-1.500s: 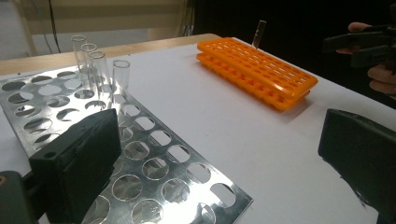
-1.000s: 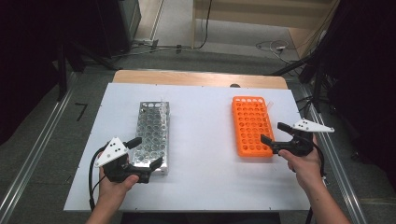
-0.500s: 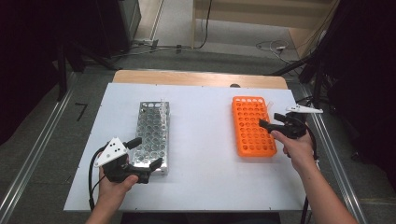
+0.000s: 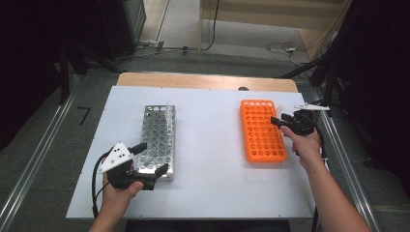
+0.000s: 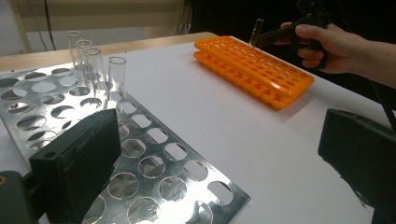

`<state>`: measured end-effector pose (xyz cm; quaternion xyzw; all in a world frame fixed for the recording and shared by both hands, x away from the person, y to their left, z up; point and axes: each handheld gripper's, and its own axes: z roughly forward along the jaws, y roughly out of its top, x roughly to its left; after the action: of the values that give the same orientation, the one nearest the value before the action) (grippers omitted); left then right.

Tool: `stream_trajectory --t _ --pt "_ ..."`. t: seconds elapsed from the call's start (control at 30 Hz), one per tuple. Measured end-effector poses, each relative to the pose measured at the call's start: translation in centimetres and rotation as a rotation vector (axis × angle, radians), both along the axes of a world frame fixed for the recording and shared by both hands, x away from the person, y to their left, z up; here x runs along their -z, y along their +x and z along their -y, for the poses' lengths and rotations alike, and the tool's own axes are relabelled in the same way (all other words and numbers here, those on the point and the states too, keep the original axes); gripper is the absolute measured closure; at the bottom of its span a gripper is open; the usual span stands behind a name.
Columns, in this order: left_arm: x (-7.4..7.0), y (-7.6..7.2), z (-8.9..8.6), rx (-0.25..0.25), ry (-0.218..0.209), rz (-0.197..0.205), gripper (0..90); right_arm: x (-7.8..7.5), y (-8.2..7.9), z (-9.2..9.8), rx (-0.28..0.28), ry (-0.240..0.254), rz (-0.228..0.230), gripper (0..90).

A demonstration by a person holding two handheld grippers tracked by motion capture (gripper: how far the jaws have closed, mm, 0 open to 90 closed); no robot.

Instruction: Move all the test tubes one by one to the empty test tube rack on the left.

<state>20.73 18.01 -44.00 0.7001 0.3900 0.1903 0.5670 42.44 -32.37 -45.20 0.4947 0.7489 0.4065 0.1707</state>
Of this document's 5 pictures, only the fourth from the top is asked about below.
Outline silver metal test tube rack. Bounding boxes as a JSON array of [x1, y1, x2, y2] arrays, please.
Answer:
[[134, 104, 177, 182]]

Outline wooden table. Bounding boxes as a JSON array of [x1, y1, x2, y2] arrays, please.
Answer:
[[115, 72, 299, 94]]

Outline hanging black cable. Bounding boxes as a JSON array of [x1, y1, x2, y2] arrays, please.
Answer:
[[185, 0, 221, 52]]

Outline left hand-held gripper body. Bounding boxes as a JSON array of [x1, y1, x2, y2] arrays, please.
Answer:
[[98, 142, 160, 191]]

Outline grey floor cables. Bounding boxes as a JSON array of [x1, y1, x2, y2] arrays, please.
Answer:
[[115, 40, 201, 62]]

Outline light wooden frame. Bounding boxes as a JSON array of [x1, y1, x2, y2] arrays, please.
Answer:
[[197, 0, 352, 61]]

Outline person's right hand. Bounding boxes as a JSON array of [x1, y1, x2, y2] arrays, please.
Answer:
[[279, 125, 323, 168]]

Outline metal floor rail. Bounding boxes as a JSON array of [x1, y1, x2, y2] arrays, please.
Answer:
[[308, 90, 383, 232], [0, 75, 81, 232]]

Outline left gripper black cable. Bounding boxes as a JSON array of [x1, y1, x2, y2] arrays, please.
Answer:
[[91, 151, 112, 220]]

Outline dark cabinet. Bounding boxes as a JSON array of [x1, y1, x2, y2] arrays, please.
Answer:
[[100, 0, 148, 61]]

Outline white board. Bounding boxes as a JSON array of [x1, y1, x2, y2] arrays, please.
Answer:
[[66, 85, 347, 220]]

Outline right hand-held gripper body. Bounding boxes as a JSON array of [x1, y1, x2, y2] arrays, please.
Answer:
[[284, 101, 331, 136]]

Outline black metal stand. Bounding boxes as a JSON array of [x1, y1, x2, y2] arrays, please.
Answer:
[[277, 47, 342, 118], [57, 42, 124, 105]]

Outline white floor cable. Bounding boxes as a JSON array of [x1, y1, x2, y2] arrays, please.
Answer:
[[264, 41, 303, 66]]

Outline person's left hand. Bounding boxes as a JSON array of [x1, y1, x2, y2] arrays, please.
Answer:
[[101, 171, 145, 216]]

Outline orange plastic test tube rack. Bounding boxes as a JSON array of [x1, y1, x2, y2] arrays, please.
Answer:
[[239, 99, 288, 164]]

